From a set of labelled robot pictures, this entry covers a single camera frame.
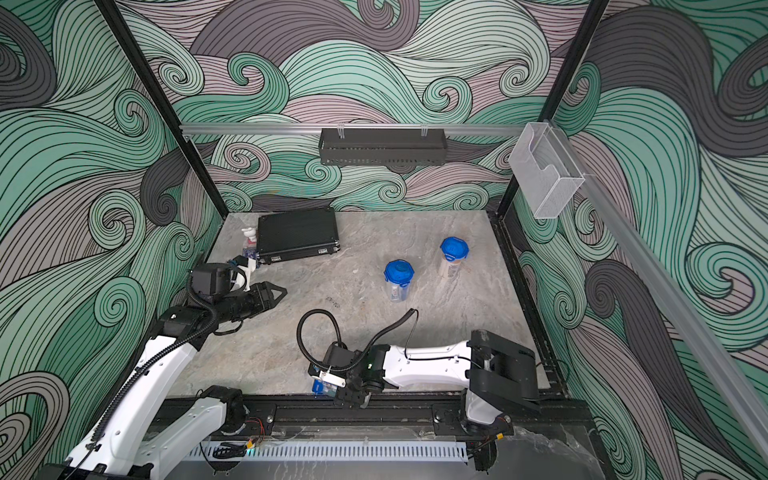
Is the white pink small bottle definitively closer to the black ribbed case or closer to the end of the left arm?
the black ribbed case

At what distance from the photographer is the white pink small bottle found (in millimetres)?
1065

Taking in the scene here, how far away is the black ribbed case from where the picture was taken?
103 centimetres

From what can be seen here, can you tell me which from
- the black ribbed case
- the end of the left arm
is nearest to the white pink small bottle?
the black ribbed case

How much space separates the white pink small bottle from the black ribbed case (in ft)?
0.06
